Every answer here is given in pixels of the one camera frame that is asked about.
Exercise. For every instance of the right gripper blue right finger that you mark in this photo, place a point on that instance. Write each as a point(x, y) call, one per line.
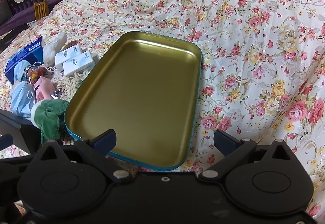
point(225, 143)

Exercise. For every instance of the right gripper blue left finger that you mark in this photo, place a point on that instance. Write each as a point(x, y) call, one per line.
point(105, 142)

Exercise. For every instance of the green white plush toy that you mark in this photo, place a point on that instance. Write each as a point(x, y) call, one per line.
point(47, 115)

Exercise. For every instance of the blue face mask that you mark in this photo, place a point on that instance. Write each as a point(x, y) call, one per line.
point(23, 99)
point(20, 71)

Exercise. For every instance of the pink plush toy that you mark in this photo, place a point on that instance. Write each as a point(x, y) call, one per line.
point(43, 89)

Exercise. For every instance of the beige crochet doily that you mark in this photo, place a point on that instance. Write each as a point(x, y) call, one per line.
point(68, 85)

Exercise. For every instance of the white tissue pack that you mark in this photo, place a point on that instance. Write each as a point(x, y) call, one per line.
point(65, 55)
point(78, 63)

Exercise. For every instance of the colourful patterned cloth bundle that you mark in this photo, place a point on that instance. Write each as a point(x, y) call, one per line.
point(33, 73)

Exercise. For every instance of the gold metal tray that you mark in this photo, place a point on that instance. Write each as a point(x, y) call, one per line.
point(145, 88)

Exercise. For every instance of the blue tissue box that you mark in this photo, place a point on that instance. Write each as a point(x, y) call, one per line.
point(29, 55)

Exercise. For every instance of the purple white sofa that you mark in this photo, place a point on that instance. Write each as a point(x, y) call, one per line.
point(18, 12)

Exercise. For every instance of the yellow wooden chair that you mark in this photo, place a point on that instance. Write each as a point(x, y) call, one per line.
point(41, 10)

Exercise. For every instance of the floral bed cover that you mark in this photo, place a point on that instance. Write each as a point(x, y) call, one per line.
point(262, 67)

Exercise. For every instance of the white fluffy plush keychain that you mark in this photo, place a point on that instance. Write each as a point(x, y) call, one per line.
point(51, 49)

